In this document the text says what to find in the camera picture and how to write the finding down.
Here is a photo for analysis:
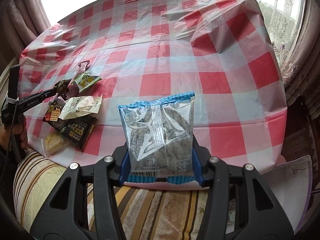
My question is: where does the beige drape curtain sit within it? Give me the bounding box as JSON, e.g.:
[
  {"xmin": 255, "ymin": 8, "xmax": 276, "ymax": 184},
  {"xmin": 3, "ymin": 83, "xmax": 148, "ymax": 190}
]
[{"xmin": 2, "ymin": 0, "xmax": 50, "ymax": 49}]

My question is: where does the green white snack packet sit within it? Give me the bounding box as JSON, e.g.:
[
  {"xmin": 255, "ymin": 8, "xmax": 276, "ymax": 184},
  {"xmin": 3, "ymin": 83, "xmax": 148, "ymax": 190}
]
[{"xmin": 72, "ymin": 72, "xmax": 101, "ymax": 93}]

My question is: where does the white box purple rim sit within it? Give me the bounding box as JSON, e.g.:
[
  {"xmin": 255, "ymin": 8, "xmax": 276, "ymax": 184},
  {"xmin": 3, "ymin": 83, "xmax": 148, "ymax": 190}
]
[{"xmin": 262, "ymin": 155, "xmax": 312, "ymax": 233}]

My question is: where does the blue clear snack bag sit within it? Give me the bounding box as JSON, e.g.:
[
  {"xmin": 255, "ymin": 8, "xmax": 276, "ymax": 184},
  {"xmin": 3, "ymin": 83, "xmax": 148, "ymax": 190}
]
[{"xmin": 118, "ymin": 92, "xmax": 195, "ymax": 185}]

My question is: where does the left hand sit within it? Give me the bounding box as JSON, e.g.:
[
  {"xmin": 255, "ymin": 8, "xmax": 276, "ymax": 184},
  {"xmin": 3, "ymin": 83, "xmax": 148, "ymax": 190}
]
[{"xmin": 0, "ymin": 117, "xmax": 28, "ymax": 151}]

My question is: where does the clear yellow cake packet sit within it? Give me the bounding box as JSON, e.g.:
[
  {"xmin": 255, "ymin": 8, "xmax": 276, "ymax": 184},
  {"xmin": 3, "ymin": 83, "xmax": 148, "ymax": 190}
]
[{"xmin": 41, "ymin": 131, "xmax": 68, "ymax": 158}]

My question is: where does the cream nut snack packet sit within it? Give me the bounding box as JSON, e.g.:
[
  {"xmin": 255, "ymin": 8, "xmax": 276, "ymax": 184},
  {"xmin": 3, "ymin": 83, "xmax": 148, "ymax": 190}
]
[{"xmin": 59, "ymin": 96, "xmax": 103, "ymax": 120}]

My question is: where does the striped sofa cushion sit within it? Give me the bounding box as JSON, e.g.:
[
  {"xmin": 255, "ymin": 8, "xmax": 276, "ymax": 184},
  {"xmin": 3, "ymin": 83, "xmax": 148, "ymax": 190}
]
[{"xmin": 13, "ymin": 150, "xmax": 208, "ymax": 239}]

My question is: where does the pink black snack packet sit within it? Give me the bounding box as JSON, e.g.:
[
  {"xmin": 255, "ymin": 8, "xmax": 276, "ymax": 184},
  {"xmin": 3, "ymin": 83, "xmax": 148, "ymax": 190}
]
[{"xmin": 54, "ymin": 79, "xmax": 79, "ymax": 101}]

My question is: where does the red white checkered tablecloth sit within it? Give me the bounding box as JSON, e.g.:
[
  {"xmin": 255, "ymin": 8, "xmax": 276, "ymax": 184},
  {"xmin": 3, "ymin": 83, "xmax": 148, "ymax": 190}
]
[{"xmin": 19, "ymin": 0, "xmax": 287, "ymax": 173}]

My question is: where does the black biscuit snack packet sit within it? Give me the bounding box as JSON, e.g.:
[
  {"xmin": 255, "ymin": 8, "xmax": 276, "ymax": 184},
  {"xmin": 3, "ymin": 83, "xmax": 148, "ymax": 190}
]
[{"xmin": 43, "ymin": 98, "xmax": 65, "ymax": 122}]

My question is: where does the black gold snack packet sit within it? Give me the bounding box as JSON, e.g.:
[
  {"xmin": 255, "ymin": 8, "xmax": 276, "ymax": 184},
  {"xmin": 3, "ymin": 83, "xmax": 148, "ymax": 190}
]
[{"xmin": 51, "ymin": 115, "xmax": 97, "ymax": 151}]

